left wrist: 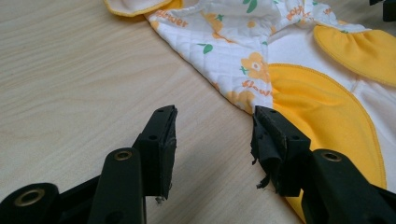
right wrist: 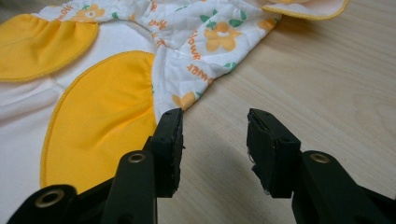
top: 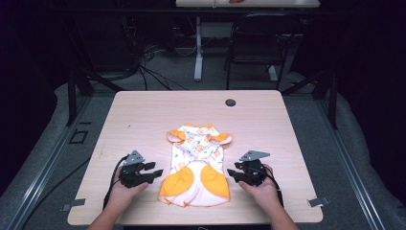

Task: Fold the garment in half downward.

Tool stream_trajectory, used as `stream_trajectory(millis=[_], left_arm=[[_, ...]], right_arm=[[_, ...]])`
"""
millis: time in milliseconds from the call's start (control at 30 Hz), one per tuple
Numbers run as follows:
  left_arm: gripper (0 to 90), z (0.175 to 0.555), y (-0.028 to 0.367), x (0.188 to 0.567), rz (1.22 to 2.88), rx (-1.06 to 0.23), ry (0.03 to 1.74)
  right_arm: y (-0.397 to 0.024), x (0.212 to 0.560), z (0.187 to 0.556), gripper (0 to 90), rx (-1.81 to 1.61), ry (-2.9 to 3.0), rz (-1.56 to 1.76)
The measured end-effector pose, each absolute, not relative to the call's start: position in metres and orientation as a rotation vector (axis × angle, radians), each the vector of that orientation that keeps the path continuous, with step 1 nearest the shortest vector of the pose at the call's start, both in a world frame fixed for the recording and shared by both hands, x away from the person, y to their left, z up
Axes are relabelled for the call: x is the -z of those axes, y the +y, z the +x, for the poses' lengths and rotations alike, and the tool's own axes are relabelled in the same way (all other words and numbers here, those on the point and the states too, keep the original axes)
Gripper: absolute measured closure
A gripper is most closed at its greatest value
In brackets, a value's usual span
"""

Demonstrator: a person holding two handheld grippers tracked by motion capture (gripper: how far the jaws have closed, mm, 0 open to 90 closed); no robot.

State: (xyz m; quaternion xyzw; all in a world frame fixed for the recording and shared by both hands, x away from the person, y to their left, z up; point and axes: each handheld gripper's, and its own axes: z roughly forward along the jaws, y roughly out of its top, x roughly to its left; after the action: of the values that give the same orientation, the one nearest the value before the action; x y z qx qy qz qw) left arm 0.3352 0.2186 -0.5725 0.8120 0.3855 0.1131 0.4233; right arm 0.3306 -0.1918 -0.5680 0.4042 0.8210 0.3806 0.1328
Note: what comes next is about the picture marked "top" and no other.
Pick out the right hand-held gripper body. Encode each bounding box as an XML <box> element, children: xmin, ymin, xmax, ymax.
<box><xmin>237</xmin><ymin>149</ymin><xmax>272</xmax><ymax>188</ymax></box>

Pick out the grey metal table bracket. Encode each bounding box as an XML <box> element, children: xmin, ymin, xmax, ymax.
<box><xmin>60</xmin><ymin>197</ymin><xmax>87</xmax><ymax>213</ymax></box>
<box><xmin>306</xmin><ymin>195</ymin><xmax>331</xmax><ymax>208</ymax></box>

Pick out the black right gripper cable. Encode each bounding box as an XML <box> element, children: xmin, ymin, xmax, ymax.
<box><xmin>261</xmin><ymin>164</ymin><xmax>284</xmax><ymax>208</ymax></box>

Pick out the white desk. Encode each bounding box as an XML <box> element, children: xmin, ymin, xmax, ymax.
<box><xmin>174</xmin><ymin>0</ymin><xmax>321</xmax><ymax>82</ymax></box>

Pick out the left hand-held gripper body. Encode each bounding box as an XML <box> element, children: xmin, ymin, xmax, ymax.
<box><xmin>119</xmin><ymin>149</ymin><xmax>151</xmax><ymax>189</ymax></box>

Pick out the person's left hand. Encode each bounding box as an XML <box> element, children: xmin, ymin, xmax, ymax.
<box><xmin>106</xmin><ymin>167</ymin><xmax>150</xmax><ymax>210</ymax></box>

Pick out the orange and white small garment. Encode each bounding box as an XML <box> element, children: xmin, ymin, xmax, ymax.
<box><xmin>158</xmin><ymin>122</ymin><xmax>234</xmax><ymax>208</ymax></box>

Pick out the person's right hand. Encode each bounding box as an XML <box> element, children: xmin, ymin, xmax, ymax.
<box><xmin>238</xmin><ymin>163</ymin><xmax>282</xmax><ymax>214</ymax></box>

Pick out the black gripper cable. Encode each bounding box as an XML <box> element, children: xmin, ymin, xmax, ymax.
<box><xmin>101</xmin><ymin>154</ymin><xmax>129</xmax><ymax>211</ymax></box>
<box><xmin>261</xmin><ymin>164</ymin><xmax>284</xmax><ymax>208</ymax></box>

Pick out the bundle of black floor cables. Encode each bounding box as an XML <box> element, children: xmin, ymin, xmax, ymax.
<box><xmin>119</xmin><ymin>15</ymin><xmax>190</xmax><ymax>92</ymax></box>

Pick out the black chair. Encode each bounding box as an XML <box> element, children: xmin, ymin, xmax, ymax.
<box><xmin>223</xmin><ymin>12</ymin><xmax>302</xmax><ymax>91</ymax></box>

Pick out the aluminium floor rail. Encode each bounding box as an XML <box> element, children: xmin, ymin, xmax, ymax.
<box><xmin>6</xmin><ymin>95</ymin><xmax>94</xmax><ymax>230</ymax></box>
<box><xmin>314</xmin><ymin>95</ymin><xmax>387</xmax><ymax>230</ymax></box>

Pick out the black floor cable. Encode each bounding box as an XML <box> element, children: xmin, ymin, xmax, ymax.
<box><xmin>20</xmin><ymin>156</ymin><xmax>93</xmax><ymax>230</ymax></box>

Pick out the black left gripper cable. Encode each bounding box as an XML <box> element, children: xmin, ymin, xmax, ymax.
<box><xmin>101</xmin><ymin>154</ymin><xmax>129</xmax><ymax>211</ymax></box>

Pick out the black metal stand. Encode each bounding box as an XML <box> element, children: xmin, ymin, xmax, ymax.
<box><xmin>280</xmin><ymin>68</ymin><xmax>340</xmax><ymax>130</ymax></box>
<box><xmin>61</xmin><ymin>18</ymin><xmax>126</xmax><ymax>127</ymax></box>

